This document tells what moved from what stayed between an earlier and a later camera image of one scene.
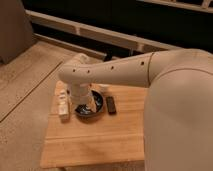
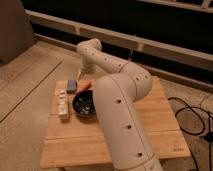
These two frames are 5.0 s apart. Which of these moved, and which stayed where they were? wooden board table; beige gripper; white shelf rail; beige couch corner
Moved: beige gripper
Stayed: beige couch corner; wooden board table; white shelf rail
